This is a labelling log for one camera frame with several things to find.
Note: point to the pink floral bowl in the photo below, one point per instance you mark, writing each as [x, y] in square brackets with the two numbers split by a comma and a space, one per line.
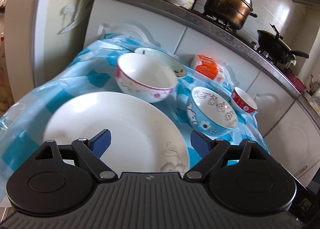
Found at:
[144, 77]

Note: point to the green flower plate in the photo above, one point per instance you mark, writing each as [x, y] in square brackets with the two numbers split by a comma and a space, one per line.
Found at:
[166, 59]

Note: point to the white kitchen cabinet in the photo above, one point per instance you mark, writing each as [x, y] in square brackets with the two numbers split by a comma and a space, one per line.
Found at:
[290, 133]

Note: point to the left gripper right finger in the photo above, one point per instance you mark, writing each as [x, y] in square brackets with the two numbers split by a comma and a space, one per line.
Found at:
[225, 162]

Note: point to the black wok pan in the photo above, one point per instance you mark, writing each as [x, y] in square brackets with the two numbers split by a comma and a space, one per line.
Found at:
[276, 48]

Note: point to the large plain white plate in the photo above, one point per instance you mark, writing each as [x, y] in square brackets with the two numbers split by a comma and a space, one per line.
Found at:
[143, 138]

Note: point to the orange white plastic package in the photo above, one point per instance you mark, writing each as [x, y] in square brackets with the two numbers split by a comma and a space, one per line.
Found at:
[208, 67]

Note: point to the red and white small bowl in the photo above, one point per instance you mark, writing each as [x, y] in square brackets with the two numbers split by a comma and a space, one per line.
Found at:
[242, 102]

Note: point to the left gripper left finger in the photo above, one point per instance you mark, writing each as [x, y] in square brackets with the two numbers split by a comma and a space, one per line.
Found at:
[77, 161]

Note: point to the brown metal stock pot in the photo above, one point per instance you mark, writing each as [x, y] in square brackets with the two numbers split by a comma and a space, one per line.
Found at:
[233, 13]

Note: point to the metal kettle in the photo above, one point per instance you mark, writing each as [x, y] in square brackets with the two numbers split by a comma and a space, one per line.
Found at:
[313, 85]

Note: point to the grey speckled countertop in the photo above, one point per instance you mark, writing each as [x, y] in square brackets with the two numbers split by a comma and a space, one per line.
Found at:
[201, 25]

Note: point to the white refrigerator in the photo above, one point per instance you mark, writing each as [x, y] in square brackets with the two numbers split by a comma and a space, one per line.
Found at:
[41, 37]

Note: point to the blue cartoon animal bowl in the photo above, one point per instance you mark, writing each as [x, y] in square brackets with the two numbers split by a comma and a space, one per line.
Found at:
[210, 113]

